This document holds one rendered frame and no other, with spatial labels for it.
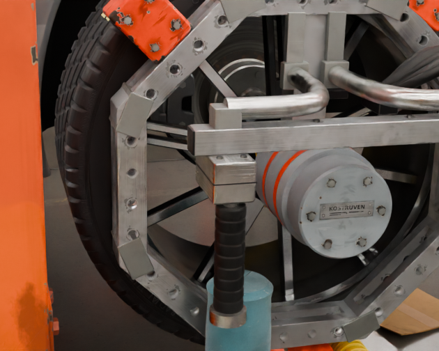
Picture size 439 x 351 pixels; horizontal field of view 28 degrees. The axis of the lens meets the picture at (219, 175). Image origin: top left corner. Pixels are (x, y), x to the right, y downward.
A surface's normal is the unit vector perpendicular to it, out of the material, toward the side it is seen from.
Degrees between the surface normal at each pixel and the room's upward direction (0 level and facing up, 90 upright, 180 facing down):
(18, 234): 90
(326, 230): 90
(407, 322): 3
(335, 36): 90
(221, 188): 90
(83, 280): 0
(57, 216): 0
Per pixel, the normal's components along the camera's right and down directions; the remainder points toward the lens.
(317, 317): 0.02, -0.95
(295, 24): 0.26, 0.30
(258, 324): 0.56, 0.22
